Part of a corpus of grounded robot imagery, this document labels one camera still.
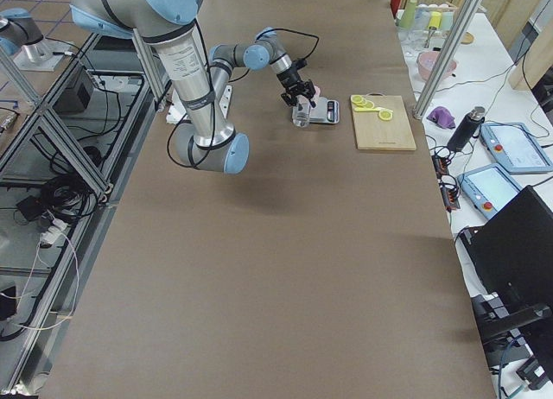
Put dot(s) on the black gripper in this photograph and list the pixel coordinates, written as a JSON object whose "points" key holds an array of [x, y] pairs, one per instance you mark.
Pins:
{"points": [[289, 79]]}

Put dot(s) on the glass sauce bottle metal cap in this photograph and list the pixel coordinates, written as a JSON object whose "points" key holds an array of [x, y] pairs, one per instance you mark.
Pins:
{"points": [[301, 113]]}

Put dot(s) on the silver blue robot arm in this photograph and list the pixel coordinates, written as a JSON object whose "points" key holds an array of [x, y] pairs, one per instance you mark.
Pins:
{"points": [[268, 50], [207, 140]]}

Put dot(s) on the silver digital kitchen scale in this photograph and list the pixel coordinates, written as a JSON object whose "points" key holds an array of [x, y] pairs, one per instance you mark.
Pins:
{"points": [[327, 111]]}

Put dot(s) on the yellow cup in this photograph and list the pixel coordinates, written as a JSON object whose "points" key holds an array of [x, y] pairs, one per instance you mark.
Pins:
{"points": [[435, 18]]}

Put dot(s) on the yellow plastic knife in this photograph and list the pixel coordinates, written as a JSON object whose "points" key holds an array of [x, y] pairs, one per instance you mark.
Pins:
{"points": [[363, 109]]}

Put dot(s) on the bamboo cutting board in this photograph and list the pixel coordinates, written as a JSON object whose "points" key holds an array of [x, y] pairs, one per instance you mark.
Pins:
{"points": [[371, 133]]}

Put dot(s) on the lemon slice near knife tip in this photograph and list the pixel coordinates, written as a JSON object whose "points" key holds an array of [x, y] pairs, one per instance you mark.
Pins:
{"points": [[385, 114]]}

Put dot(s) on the pink bowl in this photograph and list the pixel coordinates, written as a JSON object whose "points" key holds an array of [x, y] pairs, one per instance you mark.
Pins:
{"points": [[426, 62]]}

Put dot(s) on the green bottle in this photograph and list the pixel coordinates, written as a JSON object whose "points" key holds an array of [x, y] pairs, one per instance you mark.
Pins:
{"points": [[407, 18]]}

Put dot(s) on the purple cloth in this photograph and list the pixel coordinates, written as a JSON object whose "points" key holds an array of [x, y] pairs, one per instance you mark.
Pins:
{"points": [[442, 117]]}

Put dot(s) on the black water bottle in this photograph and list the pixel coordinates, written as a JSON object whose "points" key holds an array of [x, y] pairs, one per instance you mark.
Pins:
{"points": [[469, 124]]}

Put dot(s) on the black power strip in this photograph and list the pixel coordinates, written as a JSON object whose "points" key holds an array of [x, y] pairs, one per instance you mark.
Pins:
{"points": [[447, 183]]}

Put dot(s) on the lower teach pendant tablet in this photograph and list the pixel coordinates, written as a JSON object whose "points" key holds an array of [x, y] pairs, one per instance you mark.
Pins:
{"points": [[489, 188]]}

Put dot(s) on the teach pendant tablet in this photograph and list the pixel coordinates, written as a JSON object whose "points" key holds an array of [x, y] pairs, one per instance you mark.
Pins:
{"points": [[489, 188], [514, 148]]}

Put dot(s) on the upper teach pendant tablet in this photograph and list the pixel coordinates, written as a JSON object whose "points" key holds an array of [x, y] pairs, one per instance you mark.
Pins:
{"points": [[514, 148]]}

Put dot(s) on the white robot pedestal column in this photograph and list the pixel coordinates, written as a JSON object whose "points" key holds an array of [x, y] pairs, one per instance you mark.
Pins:
{"points": [[179, 109]]}

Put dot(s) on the aluminium frame post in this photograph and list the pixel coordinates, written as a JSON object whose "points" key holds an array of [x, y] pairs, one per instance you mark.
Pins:
{"points": [[464, 17]]}

